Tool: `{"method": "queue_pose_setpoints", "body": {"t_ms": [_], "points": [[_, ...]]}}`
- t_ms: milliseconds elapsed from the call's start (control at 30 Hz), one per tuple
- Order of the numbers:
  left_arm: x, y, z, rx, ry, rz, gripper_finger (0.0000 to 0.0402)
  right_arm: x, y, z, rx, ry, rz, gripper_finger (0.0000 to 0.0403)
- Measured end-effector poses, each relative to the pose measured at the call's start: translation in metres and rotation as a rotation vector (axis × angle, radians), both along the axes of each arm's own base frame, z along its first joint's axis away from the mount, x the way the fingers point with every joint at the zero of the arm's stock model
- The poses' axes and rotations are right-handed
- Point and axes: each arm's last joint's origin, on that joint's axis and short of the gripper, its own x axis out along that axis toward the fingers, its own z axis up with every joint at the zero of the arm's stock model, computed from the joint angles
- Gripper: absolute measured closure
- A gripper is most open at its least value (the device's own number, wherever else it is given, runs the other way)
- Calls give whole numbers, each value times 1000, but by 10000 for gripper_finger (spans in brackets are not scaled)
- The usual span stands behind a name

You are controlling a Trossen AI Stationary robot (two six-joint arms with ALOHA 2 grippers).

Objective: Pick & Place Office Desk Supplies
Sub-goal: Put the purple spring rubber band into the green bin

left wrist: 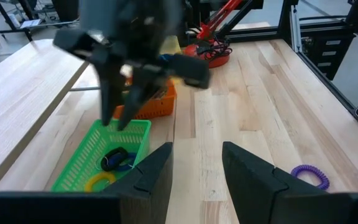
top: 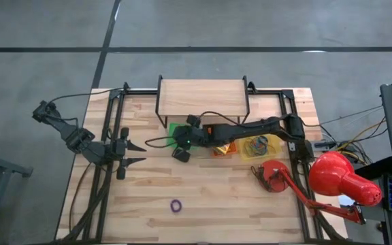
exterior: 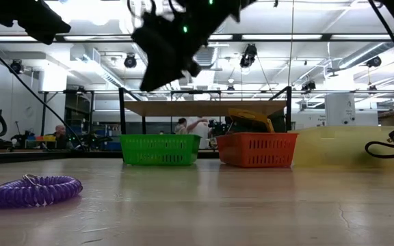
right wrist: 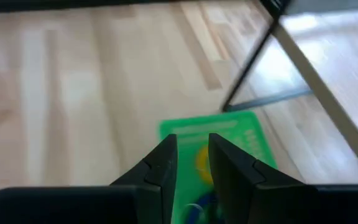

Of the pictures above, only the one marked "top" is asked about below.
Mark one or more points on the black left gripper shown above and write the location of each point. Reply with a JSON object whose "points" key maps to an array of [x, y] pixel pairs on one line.
{"points": [[117, 149]]}

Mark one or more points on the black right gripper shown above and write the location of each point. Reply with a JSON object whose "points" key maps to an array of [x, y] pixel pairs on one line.
{"points": [[196, 136]]}

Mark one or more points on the green plastic basket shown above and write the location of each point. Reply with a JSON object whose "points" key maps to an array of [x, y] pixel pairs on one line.
{"points": [[171, 131]]}

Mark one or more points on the orange plastic basket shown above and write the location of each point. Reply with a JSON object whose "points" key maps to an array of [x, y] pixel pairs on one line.
{"points": [[233, 149]]}

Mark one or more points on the orange rubber band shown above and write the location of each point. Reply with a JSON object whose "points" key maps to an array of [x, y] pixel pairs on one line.
{"points": [[248, 149]]}

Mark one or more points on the purple spiral coil band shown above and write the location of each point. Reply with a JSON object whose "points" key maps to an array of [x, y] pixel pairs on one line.
{"points": [[171, 206]]}

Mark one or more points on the yellow plastic basket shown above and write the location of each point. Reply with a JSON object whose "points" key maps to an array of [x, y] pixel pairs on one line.
{"points": [[275, 149]]}

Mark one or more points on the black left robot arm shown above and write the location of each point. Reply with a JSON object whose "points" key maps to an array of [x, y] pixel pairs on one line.
{"points": [[77, 139]]}

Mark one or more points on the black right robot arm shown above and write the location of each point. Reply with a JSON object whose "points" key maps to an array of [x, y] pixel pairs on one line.
{"points": [[257, 129]]}

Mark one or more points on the red desk lamp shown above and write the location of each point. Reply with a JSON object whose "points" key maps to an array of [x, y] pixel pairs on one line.
{"points": [[335, 173]]}

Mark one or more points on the wooden shelf riser black legs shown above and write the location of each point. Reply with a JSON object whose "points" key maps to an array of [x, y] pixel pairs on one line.
{"points": [[203, 98]]}

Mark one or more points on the black metal table frame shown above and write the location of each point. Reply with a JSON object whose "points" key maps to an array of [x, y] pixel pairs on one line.
{"points": [[287, 93]]}

